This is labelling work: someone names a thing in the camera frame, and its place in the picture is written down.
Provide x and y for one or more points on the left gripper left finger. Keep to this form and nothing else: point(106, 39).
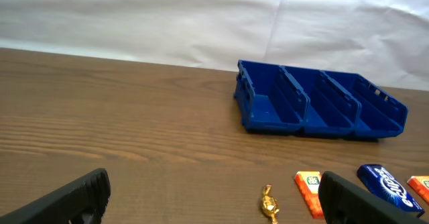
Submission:
point(67, 200)

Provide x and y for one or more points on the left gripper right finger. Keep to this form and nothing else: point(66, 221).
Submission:
point(348, 207)

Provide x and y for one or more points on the blue candy pack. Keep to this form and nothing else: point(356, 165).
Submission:
point(385, 187)

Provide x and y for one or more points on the orange candy box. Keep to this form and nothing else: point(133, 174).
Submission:
point(310, 190)
point(420, 187)

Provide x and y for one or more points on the gold candy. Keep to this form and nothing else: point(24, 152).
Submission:
point(269, 205)

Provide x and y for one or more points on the blue tray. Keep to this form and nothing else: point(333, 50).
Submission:
point(268, 110)

